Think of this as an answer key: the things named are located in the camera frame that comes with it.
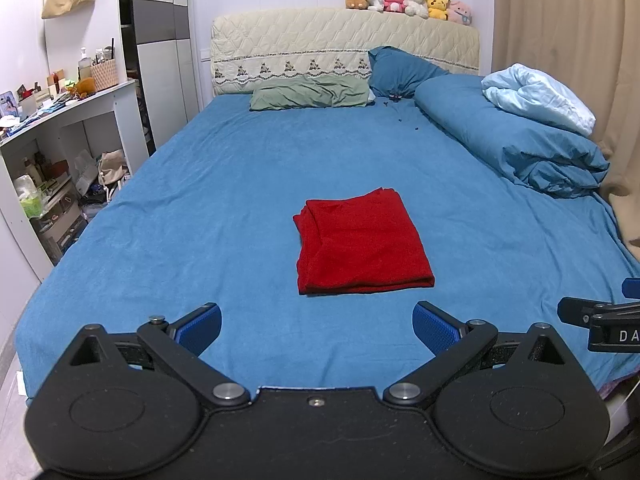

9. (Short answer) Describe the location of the red knit sweater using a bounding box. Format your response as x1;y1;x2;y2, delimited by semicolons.
293;188;435;295

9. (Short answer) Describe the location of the folded blue duvet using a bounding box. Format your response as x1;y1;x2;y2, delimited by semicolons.
414;74;610;198

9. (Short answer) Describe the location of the blue bed sheet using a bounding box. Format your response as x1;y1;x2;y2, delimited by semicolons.
15;96;639;394

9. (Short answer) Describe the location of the beige bag on floor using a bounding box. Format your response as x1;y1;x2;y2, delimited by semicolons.
98;150;129;186

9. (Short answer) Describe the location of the white desk shelf unit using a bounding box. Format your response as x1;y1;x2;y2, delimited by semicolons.
1;79;149;282

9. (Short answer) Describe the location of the light blue blanket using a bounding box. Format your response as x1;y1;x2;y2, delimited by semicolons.
480;63;596;138

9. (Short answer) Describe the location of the beige curtain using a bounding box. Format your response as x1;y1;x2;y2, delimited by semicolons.
492;0;639;255

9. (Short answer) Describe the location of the orange plush on desk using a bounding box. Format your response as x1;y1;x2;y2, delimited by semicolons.
66;77;96;100

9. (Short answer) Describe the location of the woven basket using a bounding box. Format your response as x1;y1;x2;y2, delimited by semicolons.
91;60;119;91

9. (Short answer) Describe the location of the dark blue pillow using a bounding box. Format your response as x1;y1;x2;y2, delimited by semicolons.
368;46;449;99

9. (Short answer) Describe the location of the light pink plush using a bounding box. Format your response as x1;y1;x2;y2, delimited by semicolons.
447;0;472;26

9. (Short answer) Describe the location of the green pillow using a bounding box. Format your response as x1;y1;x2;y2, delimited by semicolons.
250;75;375;112

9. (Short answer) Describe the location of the yellow pikachu plush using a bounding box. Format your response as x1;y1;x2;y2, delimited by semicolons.
424;0;451;21

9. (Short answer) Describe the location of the white bear plush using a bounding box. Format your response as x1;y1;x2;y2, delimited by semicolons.
404;0;428;20

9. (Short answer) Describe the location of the cream quilted headboard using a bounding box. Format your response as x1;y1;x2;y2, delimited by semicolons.
209;8;480;96

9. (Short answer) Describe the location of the grey white wardrobe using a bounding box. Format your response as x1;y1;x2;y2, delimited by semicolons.
119;0;200;153

